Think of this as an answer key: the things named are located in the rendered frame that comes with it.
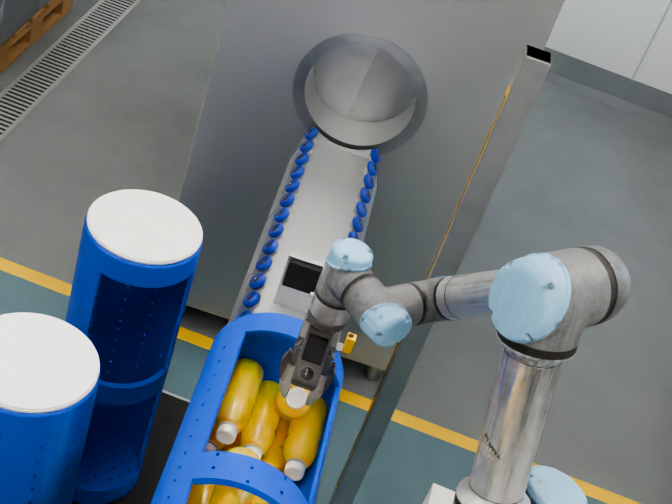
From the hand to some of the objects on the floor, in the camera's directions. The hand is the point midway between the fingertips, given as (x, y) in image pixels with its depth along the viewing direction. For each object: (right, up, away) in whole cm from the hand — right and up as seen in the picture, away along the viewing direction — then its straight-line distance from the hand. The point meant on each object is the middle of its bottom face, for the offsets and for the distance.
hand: (296, 398), depth 214 cm
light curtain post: (+5, -59, +138) cm, 150 cm away
